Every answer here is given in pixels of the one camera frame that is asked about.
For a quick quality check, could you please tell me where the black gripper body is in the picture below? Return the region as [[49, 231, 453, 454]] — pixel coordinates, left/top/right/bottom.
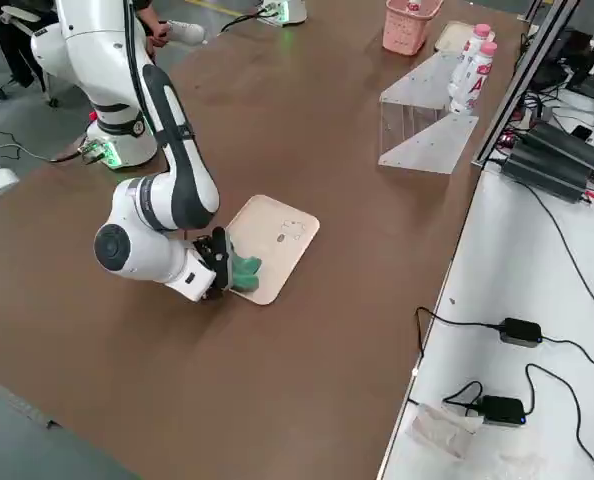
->
[[192, 226, 234, 301]]

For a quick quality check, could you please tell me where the green cloth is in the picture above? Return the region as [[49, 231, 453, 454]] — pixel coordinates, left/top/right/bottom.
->
[[225, 238, 264, 294]]

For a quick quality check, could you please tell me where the clear acrylic shelf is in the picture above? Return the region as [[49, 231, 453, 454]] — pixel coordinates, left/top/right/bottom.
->
[[376, 51, 480, 176]]

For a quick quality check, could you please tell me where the pink plastic basket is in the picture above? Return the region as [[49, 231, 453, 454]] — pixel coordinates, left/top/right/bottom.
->
[[381, 0, 446, 57]]

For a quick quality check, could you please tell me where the cream plastic tray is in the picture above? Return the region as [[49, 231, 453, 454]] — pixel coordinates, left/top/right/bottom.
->
[[433, 20, 497, 54], [223, 194, 322, 307]]

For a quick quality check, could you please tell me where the person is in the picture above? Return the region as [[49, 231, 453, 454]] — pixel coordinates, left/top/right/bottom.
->
[[134, 0, 207, 50], [0, 0, 61, 90]]

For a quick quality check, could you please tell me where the clear plastic bag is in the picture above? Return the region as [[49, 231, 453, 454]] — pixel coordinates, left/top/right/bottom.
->
[[408, 401, 482, 460]]

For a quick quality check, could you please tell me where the black power brick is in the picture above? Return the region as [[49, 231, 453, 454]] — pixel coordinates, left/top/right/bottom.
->
[[499, 317, 544, 348], [478, 394, 527, 428]]

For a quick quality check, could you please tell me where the office chair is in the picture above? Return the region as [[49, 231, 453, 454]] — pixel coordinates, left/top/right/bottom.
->
[[0, 4, 62, 109]]

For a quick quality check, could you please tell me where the black power adapter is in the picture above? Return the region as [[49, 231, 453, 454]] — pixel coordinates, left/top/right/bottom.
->
[[500, 144, 594, 205], [524, 121, 594, 174]]

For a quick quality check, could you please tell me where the black laptop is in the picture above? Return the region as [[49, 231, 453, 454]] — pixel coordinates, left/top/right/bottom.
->
[[530, 28, 594, 92]]

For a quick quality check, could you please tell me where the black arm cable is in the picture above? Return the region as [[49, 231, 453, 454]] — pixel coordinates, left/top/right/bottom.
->
[[122, 0, 153, 132]]

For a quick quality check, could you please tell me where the black base cable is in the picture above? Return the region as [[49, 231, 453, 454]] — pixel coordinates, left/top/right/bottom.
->
[[0, 143, 87, 164], [218, 5, 269, 35]]

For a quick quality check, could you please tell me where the aluminium frame post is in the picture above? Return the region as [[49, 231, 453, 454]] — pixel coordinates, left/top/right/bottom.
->
[[471, 0, 581, 170]]

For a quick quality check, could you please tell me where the black power brick cable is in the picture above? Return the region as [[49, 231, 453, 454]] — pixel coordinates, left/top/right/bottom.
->
[[414, 305, 594, 375], [441, 362, 594, 480]]

